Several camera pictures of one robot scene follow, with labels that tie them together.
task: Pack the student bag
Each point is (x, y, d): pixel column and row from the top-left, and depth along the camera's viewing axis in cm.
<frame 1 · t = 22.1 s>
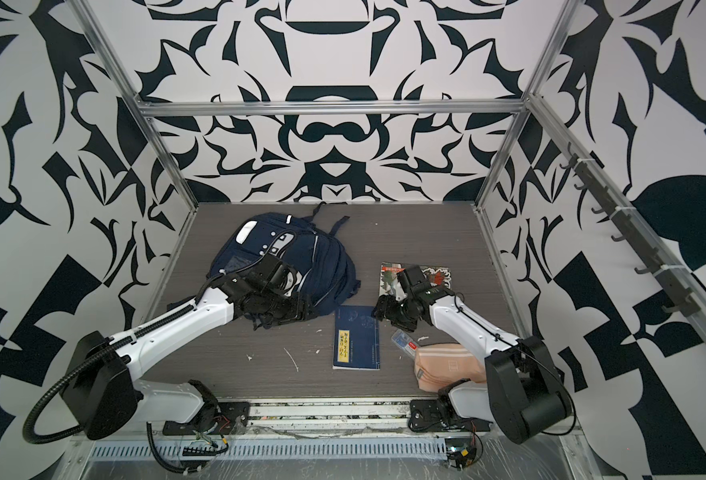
left hand: (310, 310, 79), fingers open
right hand: (381, 314, 85), fingers open
navy blue student backpack: (319, 262, 96), point 9 cm above the table
navy blue notebook yellow label: (356, 338, 89), on the table
pink fabric pencil pouch: (440, 365, 83), point 2 cm above the table
clear plastic eraser case: (404, 342, 88), on the table

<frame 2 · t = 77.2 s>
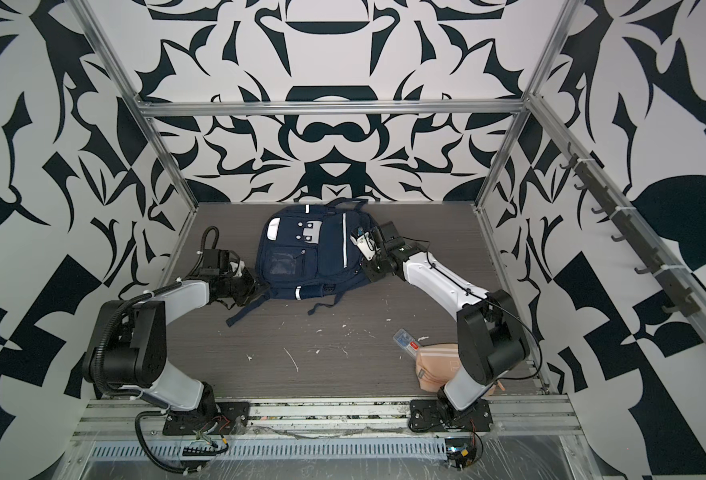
left hand: (272, 279, 92), fingers closed
right hand: (367, 260, 89), fingers closed
navy blue student backpack: (308, 251, 101), point 7 cm above the table
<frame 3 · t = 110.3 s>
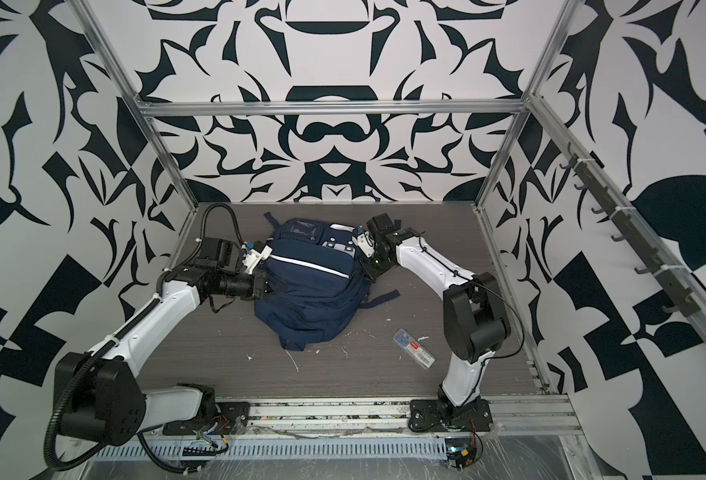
left hand: (283, 285, 78), fingers closed
right hand: (374, 262, 91), fingers closed
navy blue student backpack: (319, 282, 80), point 19 cm above the table
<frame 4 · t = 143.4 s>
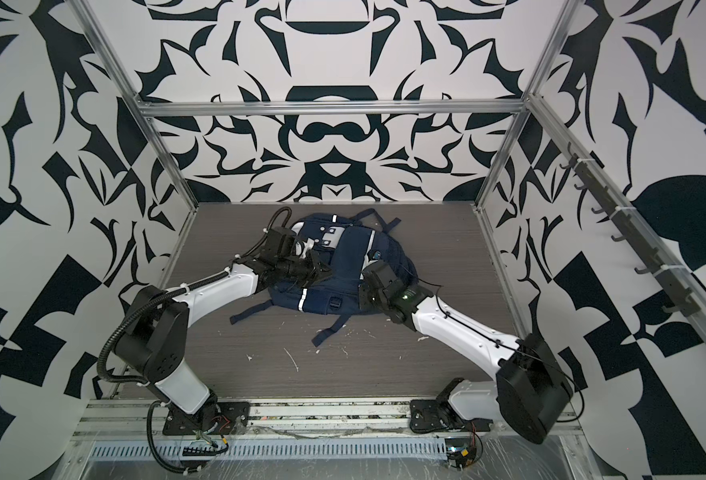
left hand: (338, 264, 84), fingers closed
right hand: (364, 286, 84), fingers closed
navy blue student backpack: (349, 244, 95), point 13 cm above the table
